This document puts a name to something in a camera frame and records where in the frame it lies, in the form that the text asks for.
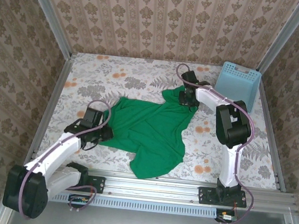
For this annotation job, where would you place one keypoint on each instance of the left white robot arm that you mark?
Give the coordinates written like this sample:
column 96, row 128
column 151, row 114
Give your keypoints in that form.
column 59, row 150

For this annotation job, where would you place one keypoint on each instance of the aluminium table side rail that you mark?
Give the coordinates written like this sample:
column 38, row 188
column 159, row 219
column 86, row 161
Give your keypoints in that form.
column 51, row 101
column 274, row 146

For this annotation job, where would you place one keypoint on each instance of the small black electronics board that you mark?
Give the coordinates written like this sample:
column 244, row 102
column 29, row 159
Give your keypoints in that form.
column 78, row 199
column 226, row 217

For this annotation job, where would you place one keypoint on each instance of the green t-shirt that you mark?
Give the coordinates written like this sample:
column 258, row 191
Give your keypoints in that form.
column 150, row 128

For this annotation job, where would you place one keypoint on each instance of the floral tablecloth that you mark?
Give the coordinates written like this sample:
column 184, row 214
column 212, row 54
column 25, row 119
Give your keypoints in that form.
column 132, row 72

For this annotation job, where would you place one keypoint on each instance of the aluminium frame post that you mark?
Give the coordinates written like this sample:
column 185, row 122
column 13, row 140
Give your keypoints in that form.
column 49, row 18
column 283, row 37

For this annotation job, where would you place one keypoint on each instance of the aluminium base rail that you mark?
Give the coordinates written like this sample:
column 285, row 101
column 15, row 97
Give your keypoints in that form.
column 152, row 188

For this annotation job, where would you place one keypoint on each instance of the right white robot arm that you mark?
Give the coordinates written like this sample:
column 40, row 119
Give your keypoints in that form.
column 233, row 126

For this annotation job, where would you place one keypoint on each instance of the light blue plastic basket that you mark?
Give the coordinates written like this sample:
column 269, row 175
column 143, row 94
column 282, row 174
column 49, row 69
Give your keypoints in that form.
column 238, row 84

